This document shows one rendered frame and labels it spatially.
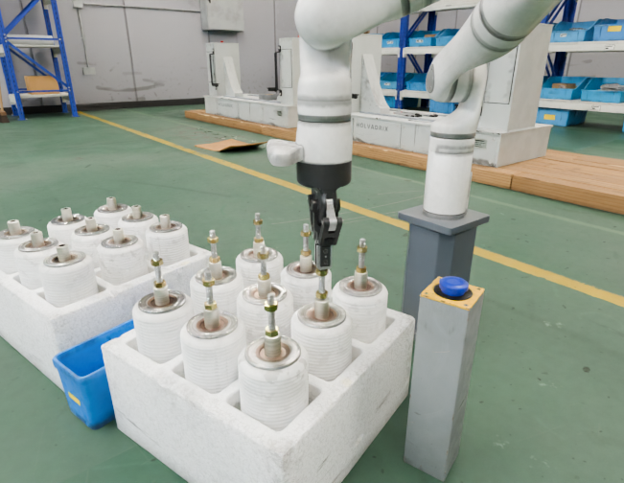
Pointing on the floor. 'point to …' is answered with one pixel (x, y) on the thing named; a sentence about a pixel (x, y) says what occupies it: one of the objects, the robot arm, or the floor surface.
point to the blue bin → (89, 378)
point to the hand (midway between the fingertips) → (323, 254)
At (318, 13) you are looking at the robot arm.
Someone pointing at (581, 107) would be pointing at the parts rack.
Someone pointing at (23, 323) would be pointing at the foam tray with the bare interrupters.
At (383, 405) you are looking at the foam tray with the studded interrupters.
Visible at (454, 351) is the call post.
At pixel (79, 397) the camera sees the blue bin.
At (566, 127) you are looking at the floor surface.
